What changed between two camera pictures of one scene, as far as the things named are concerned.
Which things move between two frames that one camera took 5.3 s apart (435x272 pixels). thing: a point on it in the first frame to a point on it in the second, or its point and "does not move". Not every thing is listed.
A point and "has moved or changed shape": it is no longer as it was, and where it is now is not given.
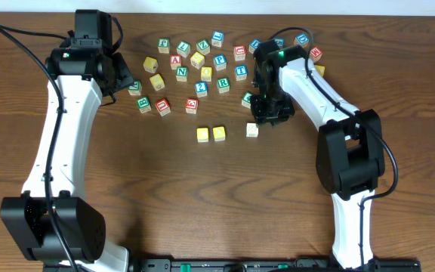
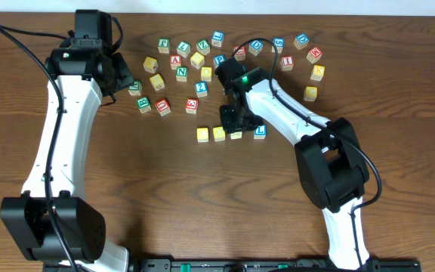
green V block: [135, 89] does not move
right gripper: [272, 111] to [236, 123]
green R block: [223, 85] has moved or changed shape
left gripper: [123, 74] does not move
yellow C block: [202, 134] does not move
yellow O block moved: [219, 133] does not move
